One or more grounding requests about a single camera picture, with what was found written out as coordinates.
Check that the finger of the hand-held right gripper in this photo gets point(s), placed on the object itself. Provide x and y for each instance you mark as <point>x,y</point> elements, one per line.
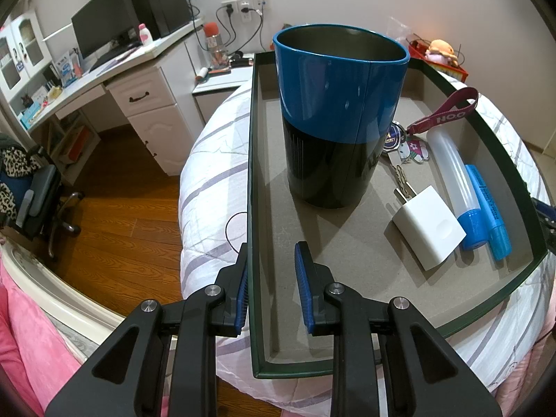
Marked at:
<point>548,226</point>

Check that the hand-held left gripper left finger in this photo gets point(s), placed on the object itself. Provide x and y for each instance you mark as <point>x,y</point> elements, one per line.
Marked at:
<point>242,299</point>

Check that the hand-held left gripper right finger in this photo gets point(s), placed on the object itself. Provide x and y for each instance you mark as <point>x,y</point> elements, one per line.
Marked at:
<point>304,295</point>

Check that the blue marker pen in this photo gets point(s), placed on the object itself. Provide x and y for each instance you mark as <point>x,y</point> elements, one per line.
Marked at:
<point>495,226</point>

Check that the dark green cardboard tray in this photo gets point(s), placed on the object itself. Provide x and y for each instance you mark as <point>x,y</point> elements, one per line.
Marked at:
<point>347,247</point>

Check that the translucent tube with blue cap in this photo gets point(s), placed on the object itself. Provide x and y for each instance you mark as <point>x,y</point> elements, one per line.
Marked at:
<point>451,169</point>

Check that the white charger plug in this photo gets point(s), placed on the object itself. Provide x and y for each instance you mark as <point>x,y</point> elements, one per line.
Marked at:
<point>430,226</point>

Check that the silver key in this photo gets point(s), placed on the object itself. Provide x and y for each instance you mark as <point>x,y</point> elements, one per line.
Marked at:
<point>402,178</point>

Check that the white grey-striped quilt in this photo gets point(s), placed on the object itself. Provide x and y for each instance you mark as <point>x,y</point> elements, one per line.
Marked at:
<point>208,182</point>

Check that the red box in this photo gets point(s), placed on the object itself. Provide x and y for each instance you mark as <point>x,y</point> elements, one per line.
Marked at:
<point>456,71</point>

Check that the white nightstand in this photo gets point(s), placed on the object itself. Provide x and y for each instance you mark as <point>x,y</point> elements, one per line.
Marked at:
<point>217,95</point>

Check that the orange plush toy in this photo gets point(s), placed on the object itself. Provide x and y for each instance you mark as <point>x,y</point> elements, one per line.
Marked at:
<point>441,50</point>

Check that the blue and black cylindrical can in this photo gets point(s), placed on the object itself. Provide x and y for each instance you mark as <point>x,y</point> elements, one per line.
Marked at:
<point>339,87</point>

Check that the white desk with drawers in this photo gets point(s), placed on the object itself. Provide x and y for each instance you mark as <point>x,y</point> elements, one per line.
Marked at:
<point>147,104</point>

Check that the pink fleece blanket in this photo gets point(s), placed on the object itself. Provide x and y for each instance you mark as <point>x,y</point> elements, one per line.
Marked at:
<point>30,347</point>

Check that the black office chair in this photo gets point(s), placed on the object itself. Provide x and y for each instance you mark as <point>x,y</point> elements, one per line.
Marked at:
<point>39,200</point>

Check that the lint roller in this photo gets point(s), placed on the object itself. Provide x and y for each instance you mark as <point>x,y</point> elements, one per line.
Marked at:
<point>202,76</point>

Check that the clear plastic bag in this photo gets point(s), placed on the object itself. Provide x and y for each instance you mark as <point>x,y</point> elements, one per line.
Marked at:
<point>399,30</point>

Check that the red-capped clear bottle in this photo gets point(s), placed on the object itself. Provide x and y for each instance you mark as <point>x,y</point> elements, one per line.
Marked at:
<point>214,43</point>

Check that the leopard print cloth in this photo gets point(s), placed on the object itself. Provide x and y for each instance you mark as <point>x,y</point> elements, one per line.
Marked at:
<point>13,160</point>

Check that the black keyboard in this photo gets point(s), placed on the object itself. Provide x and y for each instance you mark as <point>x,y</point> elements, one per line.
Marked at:
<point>106,57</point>

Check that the pink and white bottle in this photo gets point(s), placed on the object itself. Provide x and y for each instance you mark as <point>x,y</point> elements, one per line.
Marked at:
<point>144,35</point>

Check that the blue and white pack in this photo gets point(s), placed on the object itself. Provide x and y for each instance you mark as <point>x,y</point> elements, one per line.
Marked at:
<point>69,69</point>

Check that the black computer tower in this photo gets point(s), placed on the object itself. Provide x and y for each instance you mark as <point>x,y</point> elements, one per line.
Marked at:
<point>158,2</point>

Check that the black computer monitor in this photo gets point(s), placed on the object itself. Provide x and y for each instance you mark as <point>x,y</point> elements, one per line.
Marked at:
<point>102,21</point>

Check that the white glass-door cabinet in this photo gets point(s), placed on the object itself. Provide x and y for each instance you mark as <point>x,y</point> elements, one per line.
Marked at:
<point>21,52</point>

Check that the white bed frame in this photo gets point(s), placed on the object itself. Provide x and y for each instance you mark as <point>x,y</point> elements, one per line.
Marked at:
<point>56,299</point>

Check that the white wall socket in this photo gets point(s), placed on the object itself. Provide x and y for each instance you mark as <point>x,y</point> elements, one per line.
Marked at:
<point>246,9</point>
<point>229,8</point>
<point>262,2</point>

